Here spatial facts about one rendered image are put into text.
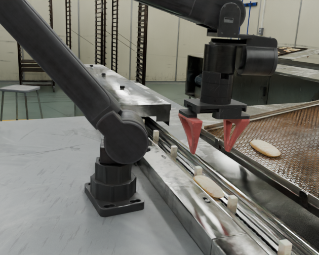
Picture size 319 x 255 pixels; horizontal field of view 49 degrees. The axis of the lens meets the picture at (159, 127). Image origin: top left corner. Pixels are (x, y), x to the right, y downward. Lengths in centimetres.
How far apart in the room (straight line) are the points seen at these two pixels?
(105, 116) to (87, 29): 707
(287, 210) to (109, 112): 39
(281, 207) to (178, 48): 755
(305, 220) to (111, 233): 35
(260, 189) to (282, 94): 301
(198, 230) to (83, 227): 19
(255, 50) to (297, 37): 561
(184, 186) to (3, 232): 31
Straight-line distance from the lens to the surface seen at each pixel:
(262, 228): 59
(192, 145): 65
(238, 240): 53
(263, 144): 81
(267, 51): 65
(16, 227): 64
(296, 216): 72
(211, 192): 67
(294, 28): 633
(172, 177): 70
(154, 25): 797
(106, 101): 61
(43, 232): 61
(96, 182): 66
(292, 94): 366
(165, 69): 811
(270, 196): 78
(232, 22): 61
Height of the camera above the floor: 114
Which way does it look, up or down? 15 degrees down
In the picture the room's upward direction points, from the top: 3 degrees clockwise
